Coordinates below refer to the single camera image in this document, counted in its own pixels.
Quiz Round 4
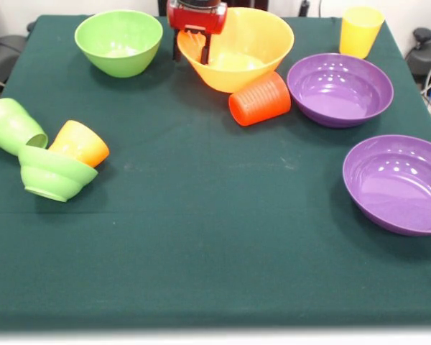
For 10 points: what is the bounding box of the large orange bowl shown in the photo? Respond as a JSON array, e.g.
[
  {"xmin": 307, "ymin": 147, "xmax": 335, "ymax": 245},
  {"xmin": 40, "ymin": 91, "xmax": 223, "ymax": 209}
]
[{"xmin": 176, "ymin": 6, "xmax": 295, "ymax": 93}]

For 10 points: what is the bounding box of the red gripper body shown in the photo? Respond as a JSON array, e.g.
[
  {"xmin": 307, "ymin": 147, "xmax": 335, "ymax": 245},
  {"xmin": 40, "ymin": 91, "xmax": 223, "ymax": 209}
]
[{"xmin": 166, "ymin": 0, "xmax": 228, "ymax": 36}]

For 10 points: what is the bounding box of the red cup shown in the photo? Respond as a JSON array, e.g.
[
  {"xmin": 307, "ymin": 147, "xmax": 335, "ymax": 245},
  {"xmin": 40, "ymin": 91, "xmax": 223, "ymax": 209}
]
[{"xmin": 228, "ymin": 70, "xmax": 292, "ymax": 127}]

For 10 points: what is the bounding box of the purple bowl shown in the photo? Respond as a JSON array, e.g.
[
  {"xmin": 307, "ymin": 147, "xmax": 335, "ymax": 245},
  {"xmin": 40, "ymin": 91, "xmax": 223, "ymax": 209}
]
[
  {"xmin": 342, "ymin": 134, "xmax": 431, "ymax": 237},
  {"xmin": 286, "ymin": 52, "xmax": 394, "ymax": 129}
]

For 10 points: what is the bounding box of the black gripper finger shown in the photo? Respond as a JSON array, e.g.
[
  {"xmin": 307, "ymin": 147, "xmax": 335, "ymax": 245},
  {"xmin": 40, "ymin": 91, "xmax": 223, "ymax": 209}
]
[
  {"xmin": 200, "ymin": 32, "xmax": 213, "ymax": 65},
  {"xmin": 172, "ymin": 27, "xmax": 183, "ymax": 62}
]

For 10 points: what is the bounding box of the large green bowl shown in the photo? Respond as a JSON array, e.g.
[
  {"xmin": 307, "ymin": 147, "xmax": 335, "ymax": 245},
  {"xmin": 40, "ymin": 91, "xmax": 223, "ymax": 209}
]
[{"xmin": 74, "ymin": 9, "xmax": 164, "ymax": 78}]

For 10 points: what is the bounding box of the small green bowl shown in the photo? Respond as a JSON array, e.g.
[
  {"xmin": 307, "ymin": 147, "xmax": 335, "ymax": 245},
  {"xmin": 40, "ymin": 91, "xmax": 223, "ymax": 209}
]
[{"xmin": 17, "ymin": 144, "xmax": 99, "ymax": 203}]

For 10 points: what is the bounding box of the grey black machine base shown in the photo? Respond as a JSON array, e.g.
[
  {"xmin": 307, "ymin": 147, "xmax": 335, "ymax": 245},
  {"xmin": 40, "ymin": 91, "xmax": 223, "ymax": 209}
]
[
  {"xmin": 405, "ymin": 27, "xmax": 431, "ymax": 78},
  {"xmin": 0, "ymin": 34, "xmax": 28, "ymax": 87}
]

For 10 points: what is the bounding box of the orange cup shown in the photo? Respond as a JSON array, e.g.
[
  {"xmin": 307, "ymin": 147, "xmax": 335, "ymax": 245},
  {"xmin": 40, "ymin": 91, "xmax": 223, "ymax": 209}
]
[{"xmin": 47, "ymin": 119, "xmax": 111, "ymax": 169}]

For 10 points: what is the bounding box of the green cup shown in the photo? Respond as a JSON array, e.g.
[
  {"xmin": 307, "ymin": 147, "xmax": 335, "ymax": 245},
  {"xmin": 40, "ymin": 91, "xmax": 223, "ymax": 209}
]
[{"xmin": 0, "ymin": 97, "xmax": 49, "ymax": 157}]

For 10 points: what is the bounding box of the yellow cup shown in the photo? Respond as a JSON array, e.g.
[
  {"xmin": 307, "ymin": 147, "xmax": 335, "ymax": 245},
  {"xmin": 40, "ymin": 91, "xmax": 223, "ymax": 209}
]
[{"xmin": 338, "ymin": 5, "xmax": 386, "ymax": 60}]

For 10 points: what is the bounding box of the dark green tablecloth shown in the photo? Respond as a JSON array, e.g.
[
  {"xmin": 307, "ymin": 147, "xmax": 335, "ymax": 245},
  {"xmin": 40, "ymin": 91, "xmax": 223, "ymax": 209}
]
[{"xmin": 0, "ymin": 14, "xmax": 431, "ymax": 330}]

